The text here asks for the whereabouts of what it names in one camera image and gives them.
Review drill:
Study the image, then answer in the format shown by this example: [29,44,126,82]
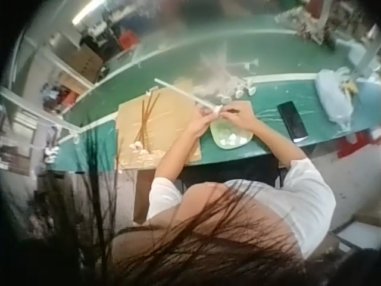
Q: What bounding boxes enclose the storage shelf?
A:
[0,86,41,177]

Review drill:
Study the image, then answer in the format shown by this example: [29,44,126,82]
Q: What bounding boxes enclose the person's right hand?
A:
[221,101,260,132]

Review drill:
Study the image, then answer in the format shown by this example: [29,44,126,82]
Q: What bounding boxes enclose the light green plate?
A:
[210,118,254,150]

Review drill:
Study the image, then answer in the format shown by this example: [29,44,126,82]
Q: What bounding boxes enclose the small white flower heap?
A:
[43,145,61,164]

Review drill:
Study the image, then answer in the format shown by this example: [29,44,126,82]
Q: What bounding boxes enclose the white pieces in plate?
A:
[218,130,248,147]

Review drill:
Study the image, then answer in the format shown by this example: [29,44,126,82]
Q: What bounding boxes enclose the red box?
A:
[335,133,376,159]

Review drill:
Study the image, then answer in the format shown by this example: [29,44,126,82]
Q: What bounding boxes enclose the pile of white petals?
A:
[192,74,257,105]

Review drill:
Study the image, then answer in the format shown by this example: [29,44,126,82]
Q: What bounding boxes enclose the brown cartons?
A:
[79,49,105,83]

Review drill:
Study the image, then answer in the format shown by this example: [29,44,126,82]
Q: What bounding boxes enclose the white fluorescent lamp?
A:
[71,0,104,26]

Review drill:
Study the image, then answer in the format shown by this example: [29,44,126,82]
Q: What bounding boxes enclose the grey metal frame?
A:
[353,25,381,77]

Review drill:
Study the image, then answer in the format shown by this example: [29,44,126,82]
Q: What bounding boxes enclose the finished white flowers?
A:
[128,141,169,159]

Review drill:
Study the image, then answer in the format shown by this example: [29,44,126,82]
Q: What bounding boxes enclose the brown cardboard sheet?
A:
[117,92,204,168]

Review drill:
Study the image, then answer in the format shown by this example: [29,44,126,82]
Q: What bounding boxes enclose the red crate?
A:
[118,32,141,50]

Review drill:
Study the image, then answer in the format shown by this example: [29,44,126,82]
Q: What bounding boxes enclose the black phone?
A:
[276,100,309,144]

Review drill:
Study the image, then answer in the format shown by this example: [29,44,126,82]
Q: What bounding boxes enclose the bundle of brown wire stems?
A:
[133,92,162,147]

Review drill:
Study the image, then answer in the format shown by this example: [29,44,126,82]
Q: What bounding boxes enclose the clear plastic bag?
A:
[314,66,368,128]

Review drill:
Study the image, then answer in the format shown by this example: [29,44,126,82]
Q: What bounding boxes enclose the white plastic stems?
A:
[227,58,260,72]

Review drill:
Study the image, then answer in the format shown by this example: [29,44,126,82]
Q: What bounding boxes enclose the cluttered machine with white parts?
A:
[273,0,339,46]

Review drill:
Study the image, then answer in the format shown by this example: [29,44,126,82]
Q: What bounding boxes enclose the person's left hand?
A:
[189,107,223,138]

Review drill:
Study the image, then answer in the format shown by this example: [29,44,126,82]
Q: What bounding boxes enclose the long white rod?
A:
[154,77,216,110]

